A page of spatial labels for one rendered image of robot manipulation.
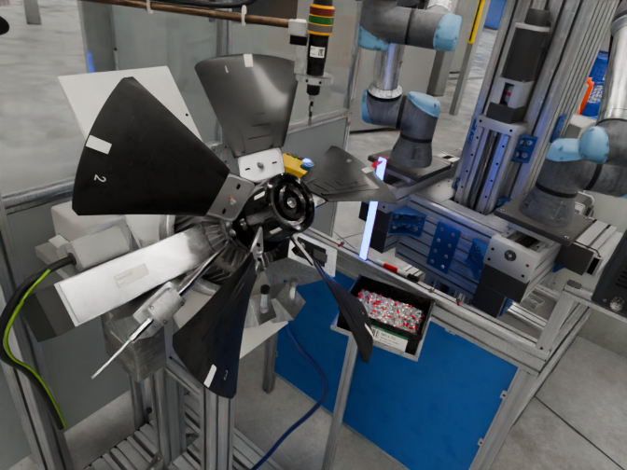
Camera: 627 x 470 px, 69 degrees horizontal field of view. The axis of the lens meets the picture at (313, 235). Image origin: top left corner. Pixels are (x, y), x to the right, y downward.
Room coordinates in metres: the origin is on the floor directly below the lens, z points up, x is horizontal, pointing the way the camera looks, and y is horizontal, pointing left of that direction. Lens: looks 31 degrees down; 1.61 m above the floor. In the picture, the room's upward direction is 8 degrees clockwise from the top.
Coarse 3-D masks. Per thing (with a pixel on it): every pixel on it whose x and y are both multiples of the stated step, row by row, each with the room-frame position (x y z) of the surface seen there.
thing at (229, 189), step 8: (232, 176) 0.75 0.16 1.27; (224, 184) 0.74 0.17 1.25; (232, 184) 0.75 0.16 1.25; (240, 184) 0.76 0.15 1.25; (248, 184) 0.77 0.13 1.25; (224, 192) 0.74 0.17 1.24; (232, 192) 0.75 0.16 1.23; (240, 192) 0.76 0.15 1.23; (248, 192) 0.77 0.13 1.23; (216, 200) 0.74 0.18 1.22; (224, 200) 0.75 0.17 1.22; (240, 200) 0.76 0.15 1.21; (216, 208) 0.74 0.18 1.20; (232, 208) 0.75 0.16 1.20; (240, 208) 0.76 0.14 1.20; (216, 216) 0.74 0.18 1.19; (224, 216) 0.75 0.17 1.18; (232, 216) 0.76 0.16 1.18
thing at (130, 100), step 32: (128, 96) 0.68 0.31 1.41; (96, 128) 0.64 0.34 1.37; (128, 128) 0.67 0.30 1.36; (160, 128) 0.69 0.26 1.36; (96, 160) 0.63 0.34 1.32; (128, 160) 0.65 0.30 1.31; (160, 160) 0.68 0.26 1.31; (192, 160) 0.71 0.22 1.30; (96, 192) 0.62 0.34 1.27; (128, 192) 0.65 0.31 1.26; (160, 192) 0.68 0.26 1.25; (192, 192) 0.71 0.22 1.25
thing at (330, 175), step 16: (320, 160) 1.05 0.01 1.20; (336, 160) 1.06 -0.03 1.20; (304, 176) 0.97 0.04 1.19; (320, 176) 0.98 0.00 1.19; (336, 176) 0.99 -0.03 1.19; (352, 176) 1.01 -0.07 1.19; (368, 176) 1.04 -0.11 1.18; (320, 192) 0.90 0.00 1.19; (336, 192) 0.91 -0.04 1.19; (352, 192) 0.94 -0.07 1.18; (368, 192) 0.97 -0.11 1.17; (384, 192) 1.01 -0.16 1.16
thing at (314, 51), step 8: (312, 40) 0.86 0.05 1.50; (320, 40) 0.86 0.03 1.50; (312, 48) 0.86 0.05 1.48; (320, 48) 0.86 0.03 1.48; (312, 56) 0.86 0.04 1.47; (320, 56) 0.86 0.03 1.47; (312, 64) 0.86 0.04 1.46; (320, 64) 0.86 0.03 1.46; (312, 72) 0.86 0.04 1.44; (320, 72) 0.86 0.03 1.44; (312, 88) 0.86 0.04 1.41
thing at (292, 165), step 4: (284, 156) 1.38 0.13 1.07; (288, 156) 1.38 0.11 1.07; (284, 160) 1.34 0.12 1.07; (288, 160) 1.35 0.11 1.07; (292, 160) 1.35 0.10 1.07; (296, 160) 1.35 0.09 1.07; (300, 160) 1.36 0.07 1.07; (288, 164) 1.31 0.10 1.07; (292, 164) 1.32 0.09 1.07; (296, 164) 1.32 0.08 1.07; (300, 164) 1.33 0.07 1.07; (288, 168) 1.30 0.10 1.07; (292, 168) 1.29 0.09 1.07; (296, 168) 1.29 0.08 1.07; (300, 168) 1.30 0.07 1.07; (288, 172) 1.29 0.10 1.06; (292, 172) 1.29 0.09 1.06; (296, 172) 1.28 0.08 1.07; (300, 172) 1.27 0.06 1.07; (304, 172) 1.27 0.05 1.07; (300, 176) 1.27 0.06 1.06
